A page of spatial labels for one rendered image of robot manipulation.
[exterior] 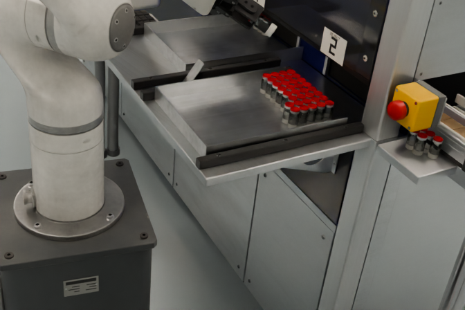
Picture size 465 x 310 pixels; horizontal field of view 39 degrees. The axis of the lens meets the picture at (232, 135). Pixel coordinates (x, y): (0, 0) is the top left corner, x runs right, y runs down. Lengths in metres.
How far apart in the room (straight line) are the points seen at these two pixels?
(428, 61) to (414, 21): 0.12
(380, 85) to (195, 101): 0.41
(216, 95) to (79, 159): 0.52
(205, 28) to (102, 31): 0.96
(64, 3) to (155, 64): 0.77
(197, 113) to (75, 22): 0.58
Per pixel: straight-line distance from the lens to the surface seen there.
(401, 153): 1.43
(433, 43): 1.41
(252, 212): 1.99
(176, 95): 1.50
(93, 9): 0.93
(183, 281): 2.29
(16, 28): 1.01
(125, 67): 1.63
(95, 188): 1.14
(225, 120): 1.43
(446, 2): 1.39
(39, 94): 1.03
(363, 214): 1.57
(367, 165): 1.48
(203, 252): 2.40
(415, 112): 1.33
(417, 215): 1.72
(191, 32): 1.84
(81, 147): 1.07
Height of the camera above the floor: 1.61
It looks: 32 degrees down
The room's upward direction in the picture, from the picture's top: 6 degrees clockwise
